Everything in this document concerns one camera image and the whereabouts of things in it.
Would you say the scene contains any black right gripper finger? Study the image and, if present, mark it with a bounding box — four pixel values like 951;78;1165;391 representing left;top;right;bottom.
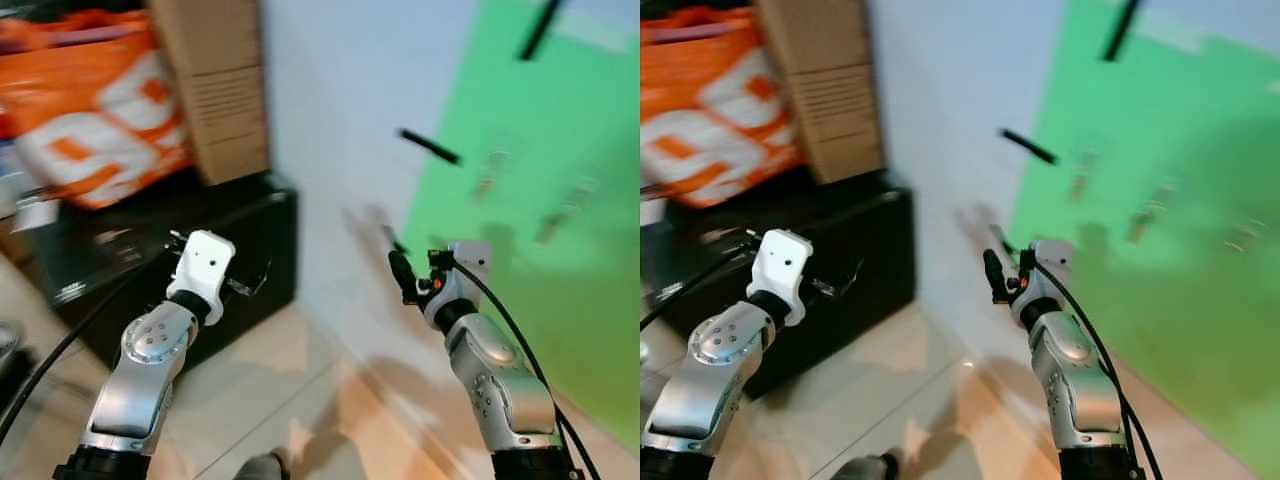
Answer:
388;250;417;305
983;249;1009;304

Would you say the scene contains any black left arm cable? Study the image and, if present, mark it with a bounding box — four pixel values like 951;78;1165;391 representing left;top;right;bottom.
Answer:
640;235;761;331
0;235;191;446

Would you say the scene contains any black case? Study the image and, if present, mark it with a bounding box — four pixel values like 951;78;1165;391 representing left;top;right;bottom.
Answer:
640;170;916;401
20;170;299;371

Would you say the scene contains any short black wall peg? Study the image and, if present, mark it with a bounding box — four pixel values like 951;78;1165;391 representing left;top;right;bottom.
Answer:
1000;127;1059;166
397;127;463;166

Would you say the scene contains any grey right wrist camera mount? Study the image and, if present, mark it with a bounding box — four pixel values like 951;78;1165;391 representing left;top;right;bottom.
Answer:
1012;238;1075;313
428;240;494;313

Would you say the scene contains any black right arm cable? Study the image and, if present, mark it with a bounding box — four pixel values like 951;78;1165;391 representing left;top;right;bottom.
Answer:
1028;258;1163;480
440;255;603;480

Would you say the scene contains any orange and white bag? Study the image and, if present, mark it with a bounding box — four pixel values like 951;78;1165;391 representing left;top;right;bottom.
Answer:
0;10;196;211
640;8;811;209

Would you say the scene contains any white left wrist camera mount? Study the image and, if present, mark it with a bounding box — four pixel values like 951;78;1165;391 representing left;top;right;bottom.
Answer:
748;229;814;327
166;230;238;301

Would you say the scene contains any silver metal hook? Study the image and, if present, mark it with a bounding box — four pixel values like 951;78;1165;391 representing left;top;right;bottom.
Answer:
1225;218;1273;253
535;178;601;244
472;148;511;201
1125;180;1181;243
1068;148;1101;201

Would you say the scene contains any grey robot foot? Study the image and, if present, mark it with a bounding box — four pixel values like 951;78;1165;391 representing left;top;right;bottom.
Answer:
233;450;293;480
830;450;901;480

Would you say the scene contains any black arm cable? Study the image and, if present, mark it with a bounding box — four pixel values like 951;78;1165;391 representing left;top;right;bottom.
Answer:
1028;258;1163;480
440;255;603;480
0;235;191;446
640;235;761;331

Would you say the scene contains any green sheet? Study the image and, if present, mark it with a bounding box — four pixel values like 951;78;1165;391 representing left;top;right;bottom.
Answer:
400;0;641;451
1008;0;1280;479

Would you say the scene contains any brown cardboard box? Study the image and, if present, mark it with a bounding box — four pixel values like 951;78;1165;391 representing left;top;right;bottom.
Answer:
148;0;271;187
752;0;886;186

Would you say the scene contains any long black wall bar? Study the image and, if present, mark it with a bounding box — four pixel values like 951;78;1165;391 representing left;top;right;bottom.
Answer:
517;0;563;61
1102;0;1143;63

